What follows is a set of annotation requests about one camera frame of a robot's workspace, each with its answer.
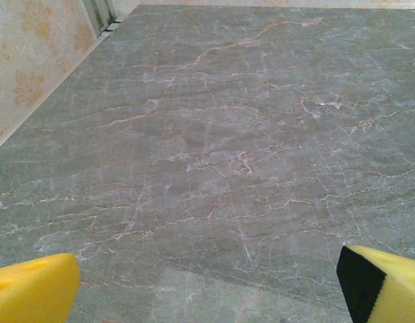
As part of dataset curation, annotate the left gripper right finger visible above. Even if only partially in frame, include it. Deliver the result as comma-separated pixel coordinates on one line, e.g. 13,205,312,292
336,244,415,323

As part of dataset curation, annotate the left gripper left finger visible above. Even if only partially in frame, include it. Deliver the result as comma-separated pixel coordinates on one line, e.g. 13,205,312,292
0,252,81,323

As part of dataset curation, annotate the aluminium corner post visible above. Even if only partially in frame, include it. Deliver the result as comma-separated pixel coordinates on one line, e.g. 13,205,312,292
78,0,119,34

